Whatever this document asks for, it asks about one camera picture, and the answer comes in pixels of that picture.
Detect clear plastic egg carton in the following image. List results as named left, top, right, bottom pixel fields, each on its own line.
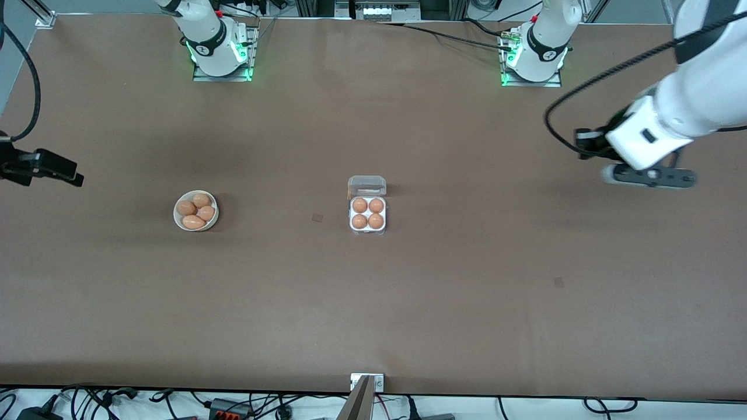
left=348, top=176, right=388, bottom=236

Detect black box orange terminals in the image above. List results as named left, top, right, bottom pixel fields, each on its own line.
left=207, top=398, right=256, bottom=420

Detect white bowl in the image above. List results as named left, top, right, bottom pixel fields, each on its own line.
left=173, top=190, right=219, bottom=232

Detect black power adapter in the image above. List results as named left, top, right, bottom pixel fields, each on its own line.
left=16, top=405, right=64, bottom=420

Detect white power strip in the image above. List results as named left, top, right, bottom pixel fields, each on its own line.
left=355, top=0, right=422, bottom=22

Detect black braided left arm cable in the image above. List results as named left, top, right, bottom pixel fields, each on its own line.
left=544, top=10, right=747, bottom=159

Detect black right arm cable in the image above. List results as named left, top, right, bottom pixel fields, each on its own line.
left=0, top=17, right=41, bottom=144

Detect aluminium frame corner bracket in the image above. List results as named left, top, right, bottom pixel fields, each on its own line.
left=34, top=0, right=57, bottom=29

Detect short black table cable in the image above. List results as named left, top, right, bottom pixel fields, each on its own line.
left=463, top=17, right=517, bottom=39

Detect long black table cable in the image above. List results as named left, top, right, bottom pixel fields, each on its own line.
left=376, top=21, right=514, bottom=53

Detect black cable bundle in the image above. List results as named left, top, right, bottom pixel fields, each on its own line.
left=58, top=384, right=138, bottom=410

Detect black looped cable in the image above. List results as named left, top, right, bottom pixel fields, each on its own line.
left=584, top=397, right=640, bottom=412

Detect silver mounting bracket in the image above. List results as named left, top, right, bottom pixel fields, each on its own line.
left=350, top=373, right=385, bottom=392

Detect grey camera support beam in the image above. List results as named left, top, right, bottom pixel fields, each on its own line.
left=337, top=375, right=375, bottom=420

